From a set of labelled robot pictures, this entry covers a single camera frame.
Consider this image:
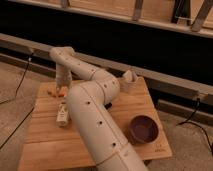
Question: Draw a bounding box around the black cable left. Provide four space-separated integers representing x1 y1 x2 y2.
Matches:
0 50 36 150

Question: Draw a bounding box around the light wooden holder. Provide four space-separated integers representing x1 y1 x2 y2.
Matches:
119 70 138 93

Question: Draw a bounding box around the black cable right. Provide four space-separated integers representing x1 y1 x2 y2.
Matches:
176 96 213 156

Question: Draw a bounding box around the orange carrot toy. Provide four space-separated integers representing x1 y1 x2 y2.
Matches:
47 88 67 98

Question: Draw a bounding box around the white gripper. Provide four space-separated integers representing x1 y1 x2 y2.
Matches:
55 65 72 90

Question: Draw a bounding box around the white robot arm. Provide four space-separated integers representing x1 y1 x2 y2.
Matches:
49 47 148 171

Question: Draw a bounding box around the black cable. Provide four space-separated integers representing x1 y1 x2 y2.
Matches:
0 50 36 150
176 96 213 156

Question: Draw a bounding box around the grey metal floor rail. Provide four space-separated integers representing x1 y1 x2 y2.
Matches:
0 33 213 126

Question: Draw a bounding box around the black rectangular block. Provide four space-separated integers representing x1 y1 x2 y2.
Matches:
105 103 112 109

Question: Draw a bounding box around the dark purple bowl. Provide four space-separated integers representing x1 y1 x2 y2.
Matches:
129 115 159 143

